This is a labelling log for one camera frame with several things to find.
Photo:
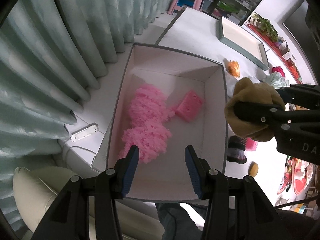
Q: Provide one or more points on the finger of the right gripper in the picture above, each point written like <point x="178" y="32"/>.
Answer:
<point x="257" y="116"/>
<point x="307" y="96"/>

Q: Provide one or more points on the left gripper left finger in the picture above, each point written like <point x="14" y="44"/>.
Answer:
<point x="117" y="181"/>

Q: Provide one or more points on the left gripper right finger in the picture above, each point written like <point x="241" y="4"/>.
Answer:
<point x="207" y="182"/>

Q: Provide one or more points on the tan cloth pouch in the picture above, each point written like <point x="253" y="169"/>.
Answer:
<point x="247" y="91"/>

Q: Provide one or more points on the round yellow sponge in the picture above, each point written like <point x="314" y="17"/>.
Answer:
<point x="253" y="169"/>

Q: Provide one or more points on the dark striped knit hat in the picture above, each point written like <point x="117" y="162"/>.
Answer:
<point x="236" y="150"/>

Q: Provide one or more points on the mint green bath pouf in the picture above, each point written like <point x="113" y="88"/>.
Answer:
<point x="276" y="80"/>

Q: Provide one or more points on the magenta bath pouf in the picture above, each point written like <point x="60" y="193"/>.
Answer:
<point x="279" y="70"/>

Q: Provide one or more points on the white power strip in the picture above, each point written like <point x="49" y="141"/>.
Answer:
<point x="84" y="132"/>

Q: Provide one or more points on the orange fabric flower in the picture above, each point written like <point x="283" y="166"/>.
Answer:
<point x="232" y="67"/>

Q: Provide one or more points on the pink fluffy bath sponge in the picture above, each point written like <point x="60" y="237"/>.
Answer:
<point x="148" y="113"/>

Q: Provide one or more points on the pink rectangular sponge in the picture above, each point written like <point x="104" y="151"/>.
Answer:
<point x="190" y="106"/>

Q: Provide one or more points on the red shelf with clutter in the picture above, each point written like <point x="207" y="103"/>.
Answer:
<point x="281" y="49"/>

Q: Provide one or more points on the green potted plant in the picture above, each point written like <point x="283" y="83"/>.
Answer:
<point x="265" y="27"/>

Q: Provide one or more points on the grey cardboard storage box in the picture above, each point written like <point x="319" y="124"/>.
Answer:
<point x="175" y="73"/>

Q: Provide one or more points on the grey box lid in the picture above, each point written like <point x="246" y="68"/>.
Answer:
<point x="243" y="42"/>

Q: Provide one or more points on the teal curtain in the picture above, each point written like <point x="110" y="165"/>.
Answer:
<point x="54" y="54"/>

